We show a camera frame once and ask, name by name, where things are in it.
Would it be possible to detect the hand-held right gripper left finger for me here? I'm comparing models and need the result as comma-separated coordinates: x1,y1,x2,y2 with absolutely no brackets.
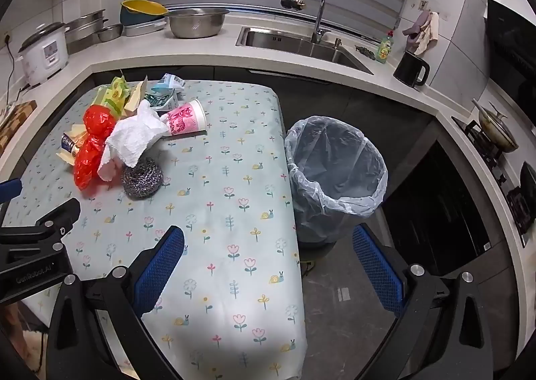
44,225,187,380

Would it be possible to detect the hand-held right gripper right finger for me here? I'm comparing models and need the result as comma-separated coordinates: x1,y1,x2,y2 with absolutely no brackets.
352,223,520,380

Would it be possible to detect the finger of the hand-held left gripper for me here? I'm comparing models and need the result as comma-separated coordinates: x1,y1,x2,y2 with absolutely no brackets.
0,198,81,255
0,179,22,203

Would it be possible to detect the grey trash bin with liner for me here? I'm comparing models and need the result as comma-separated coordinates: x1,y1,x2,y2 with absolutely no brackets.
285,116,389,244

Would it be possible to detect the steel wool scrubber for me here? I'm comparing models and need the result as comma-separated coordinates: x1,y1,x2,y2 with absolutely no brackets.
122,157,164,199

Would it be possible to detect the red plastic bag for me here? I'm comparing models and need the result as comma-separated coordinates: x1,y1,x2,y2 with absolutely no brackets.
73,105,118,191

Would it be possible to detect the white paper towel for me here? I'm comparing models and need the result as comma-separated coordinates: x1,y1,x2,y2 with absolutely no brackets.
97,100,168,180

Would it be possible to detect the yellow green snack packet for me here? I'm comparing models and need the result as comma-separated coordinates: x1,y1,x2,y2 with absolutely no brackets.
93,75,131,118

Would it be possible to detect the pink paper cup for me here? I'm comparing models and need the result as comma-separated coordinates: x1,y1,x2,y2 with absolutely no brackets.
161,98,208,137

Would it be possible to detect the green and white milk carton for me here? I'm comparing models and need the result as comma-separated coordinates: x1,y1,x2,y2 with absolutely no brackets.
144,89,179,113

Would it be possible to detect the wooden cutting board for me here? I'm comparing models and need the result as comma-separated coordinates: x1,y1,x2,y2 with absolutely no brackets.
0,100,38,157

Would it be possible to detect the floral tablecloth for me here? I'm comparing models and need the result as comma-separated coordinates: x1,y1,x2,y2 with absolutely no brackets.
0,70,308,380

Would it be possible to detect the white rice cooker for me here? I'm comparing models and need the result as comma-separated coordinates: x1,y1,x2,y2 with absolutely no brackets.
17,22,70,88

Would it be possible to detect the gas stove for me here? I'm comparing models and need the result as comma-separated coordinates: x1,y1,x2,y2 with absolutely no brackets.
451,116,536,249

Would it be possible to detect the black wok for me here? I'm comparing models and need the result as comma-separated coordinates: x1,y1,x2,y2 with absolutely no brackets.
518,160,536,217

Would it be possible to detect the stack of steel pots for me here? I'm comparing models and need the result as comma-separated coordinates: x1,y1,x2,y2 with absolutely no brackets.
65,9,107,55

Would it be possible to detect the lidded frying pan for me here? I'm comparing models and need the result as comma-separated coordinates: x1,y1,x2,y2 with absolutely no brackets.
472,99,520,153

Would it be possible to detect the small steel bowl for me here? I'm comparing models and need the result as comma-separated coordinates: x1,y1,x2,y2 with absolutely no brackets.
95,23,124,43

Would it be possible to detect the black kettle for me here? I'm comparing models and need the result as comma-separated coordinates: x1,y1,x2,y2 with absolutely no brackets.
393,50,431,88

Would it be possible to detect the steel tray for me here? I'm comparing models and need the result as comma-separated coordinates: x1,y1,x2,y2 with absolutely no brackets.
125,19,168,36

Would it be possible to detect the green dish soap bottle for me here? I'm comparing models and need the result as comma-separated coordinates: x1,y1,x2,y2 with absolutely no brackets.
376,30,395,65

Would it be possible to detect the yellow and blue basin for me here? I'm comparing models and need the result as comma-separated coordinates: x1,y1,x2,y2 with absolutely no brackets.
120,0,169,27

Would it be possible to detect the steel colander bowl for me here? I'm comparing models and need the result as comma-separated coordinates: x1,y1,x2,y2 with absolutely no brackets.
166,8,230,39

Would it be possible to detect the steel sink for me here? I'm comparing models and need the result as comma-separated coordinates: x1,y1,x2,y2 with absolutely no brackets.
235,26,374,75

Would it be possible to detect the purple hanging cloth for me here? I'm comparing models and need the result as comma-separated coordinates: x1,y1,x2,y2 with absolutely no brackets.
403,9,432,55

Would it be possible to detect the black range hood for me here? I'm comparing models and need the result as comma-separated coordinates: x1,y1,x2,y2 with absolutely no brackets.
486,0,536,113

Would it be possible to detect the chrome faucet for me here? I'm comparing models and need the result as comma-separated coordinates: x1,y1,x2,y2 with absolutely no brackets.
280,0,331,46

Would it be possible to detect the rice cooker power cable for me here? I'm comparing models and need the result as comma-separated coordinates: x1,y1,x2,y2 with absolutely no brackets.
3,33,26,106

